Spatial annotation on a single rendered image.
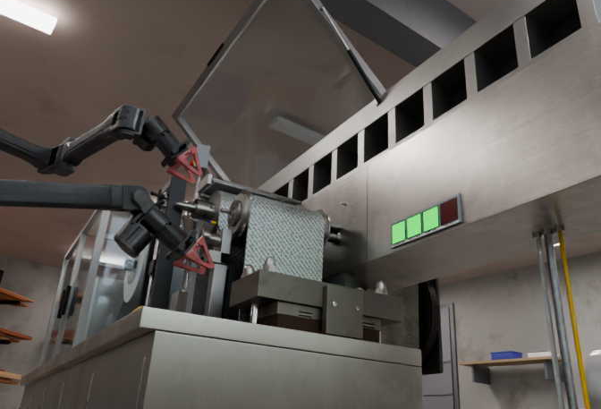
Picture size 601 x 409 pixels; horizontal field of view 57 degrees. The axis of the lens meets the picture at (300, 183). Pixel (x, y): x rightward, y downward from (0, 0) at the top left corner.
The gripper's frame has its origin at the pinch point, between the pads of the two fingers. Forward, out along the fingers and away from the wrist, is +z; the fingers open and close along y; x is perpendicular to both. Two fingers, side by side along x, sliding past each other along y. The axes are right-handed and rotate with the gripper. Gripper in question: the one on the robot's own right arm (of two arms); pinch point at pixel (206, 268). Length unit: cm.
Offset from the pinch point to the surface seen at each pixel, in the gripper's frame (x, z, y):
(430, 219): 32, 29, 36
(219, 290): 1.3, 7.6, -7.8
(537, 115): 43, 23, 68
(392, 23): 183, -1, -44
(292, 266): 16.9, 17.7, 0.4
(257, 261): 10.7, 9.3, 0.3
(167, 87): 182, -78, -225
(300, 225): 28.4, 12.8, 0.4
